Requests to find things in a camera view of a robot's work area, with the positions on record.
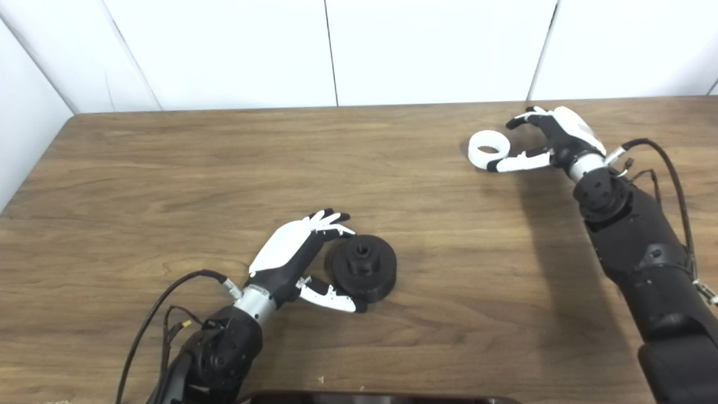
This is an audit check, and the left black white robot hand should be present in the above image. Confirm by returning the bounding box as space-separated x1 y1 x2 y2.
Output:
248 209 369 314

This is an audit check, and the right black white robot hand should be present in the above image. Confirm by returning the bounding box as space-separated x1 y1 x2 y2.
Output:
487 105 607 173

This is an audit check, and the white toothed plastic ring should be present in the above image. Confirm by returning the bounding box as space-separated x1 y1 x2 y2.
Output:
468 130 512 170

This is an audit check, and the round black plastic part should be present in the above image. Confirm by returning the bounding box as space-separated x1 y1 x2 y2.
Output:
325 236 398 304

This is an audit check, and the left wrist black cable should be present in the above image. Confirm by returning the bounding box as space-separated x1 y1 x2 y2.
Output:
115 269 243 404

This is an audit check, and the thin black wire bundle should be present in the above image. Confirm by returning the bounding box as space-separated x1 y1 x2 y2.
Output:
617 157 664 214

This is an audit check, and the thin wire with yellow connector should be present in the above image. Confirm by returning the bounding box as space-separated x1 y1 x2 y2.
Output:
162 306 205 382

